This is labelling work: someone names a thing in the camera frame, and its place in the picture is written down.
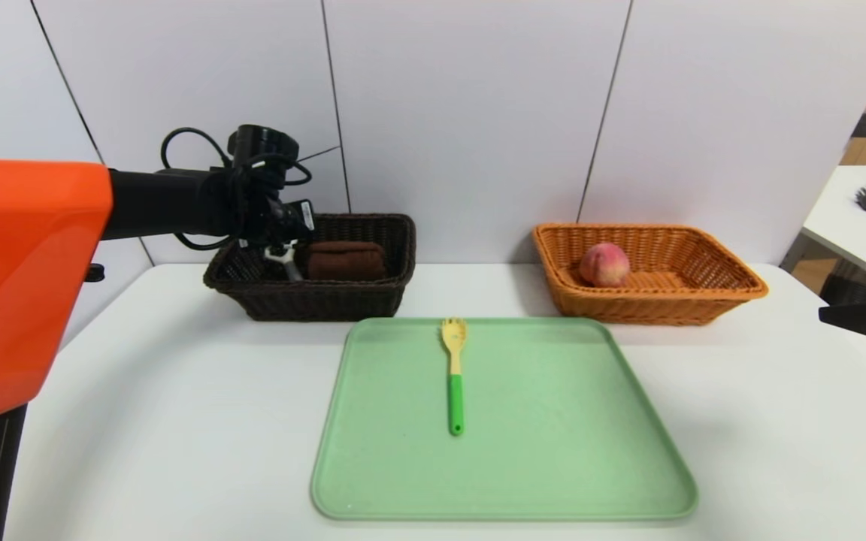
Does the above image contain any dark brown wicker basket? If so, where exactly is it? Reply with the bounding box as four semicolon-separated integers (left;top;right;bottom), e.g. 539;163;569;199
204;213;417;322

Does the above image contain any red yellow peach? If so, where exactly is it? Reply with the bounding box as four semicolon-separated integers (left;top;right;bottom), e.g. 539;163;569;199
578;242;631;288

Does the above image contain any brown towel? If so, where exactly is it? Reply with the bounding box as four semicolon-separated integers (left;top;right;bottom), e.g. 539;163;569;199
304;240;388;281

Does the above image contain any light green plastic tray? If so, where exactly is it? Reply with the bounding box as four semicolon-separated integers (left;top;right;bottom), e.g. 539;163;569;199
311;316;699;521

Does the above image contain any orange wicker basket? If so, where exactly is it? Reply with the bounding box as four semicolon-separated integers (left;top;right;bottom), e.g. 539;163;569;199
531;223;768;327

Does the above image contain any yellow fork green handle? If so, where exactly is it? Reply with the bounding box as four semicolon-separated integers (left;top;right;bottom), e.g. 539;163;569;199
441;317;470;437

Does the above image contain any white peeler grey handle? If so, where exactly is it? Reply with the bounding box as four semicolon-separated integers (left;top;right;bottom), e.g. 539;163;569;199
263;242;304;283

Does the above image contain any white side table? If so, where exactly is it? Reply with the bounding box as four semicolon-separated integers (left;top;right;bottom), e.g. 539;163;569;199
779;167;866;295

